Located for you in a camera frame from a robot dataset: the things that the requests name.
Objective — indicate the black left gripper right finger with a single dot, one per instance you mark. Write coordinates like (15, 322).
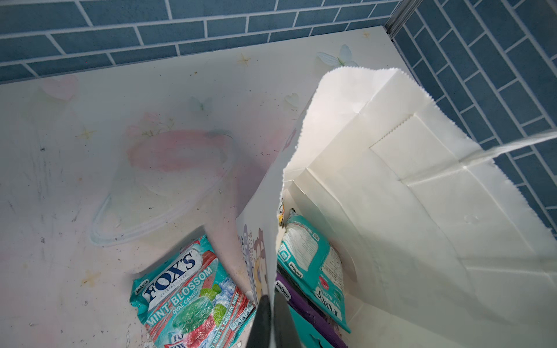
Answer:
(285, 332)

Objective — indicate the white printed paper bag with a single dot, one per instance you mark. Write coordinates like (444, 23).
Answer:
(439, 246)

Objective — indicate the purple snack packet in bag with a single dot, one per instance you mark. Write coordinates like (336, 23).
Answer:
(309, 311)

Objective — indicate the aluminium right corner post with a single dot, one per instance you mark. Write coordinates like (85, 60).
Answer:
(400, 16)

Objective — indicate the teal snack packet in bag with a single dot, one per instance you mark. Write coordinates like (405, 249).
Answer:
(315, 266)

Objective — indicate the green Fox's mint candy bag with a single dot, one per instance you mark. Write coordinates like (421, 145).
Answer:
(190, 301)

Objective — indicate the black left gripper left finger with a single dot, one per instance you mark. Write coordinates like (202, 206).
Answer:
(260, 334)

